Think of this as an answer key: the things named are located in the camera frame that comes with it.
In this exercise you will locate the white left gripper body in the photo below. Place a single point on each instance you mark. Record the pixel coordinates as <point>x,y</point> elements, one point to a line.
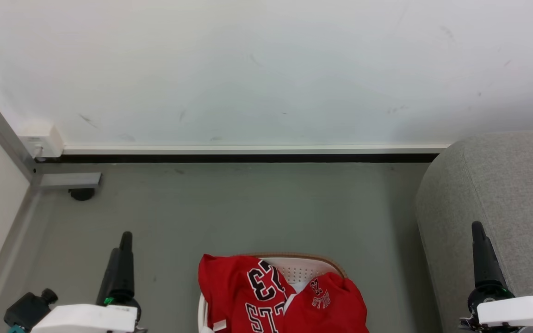
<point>86,319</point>

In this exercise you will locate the black caster wheel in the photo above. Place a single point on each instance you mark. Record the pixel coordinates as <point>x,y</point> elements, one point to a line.
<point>82,194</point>

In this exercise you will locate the red basketball jersey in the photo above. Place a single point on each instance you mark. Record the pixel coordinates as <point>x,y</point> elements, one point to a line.
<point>243,291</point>

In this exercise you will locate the grey fabric sofa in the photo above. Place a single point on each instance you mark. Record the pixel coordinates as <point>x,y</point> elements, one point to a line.
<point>502,185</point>

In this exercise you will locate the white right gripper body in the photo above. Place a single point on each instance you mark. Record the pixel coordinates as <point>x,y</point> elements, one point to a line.
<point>521,311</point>

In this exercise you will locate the white perforated laundry basket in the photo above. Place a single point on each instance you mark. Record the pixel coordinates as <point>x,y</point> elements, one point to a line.
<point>299,268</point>

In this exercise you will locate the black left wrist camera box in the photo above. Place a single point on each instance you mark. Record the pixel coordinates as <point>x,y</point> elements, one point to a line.
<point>28,310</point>

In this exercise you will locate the teal left camera connector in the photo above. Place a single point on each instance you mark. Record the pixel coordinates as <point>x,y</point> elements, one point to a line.
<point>15,329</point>

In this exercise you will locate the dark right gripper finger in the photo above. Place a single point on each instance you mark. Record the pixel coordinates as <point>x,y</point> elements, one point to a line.
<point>485,259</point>

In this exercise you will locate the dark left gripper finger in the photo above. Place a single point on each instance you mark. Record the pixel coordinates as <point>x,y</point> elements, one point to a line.
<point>127,268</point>
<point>110,277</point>

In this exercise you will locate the white and black baseboard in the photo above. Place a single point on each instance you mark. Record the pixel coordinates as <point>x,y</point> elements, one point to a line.
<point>248,154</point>

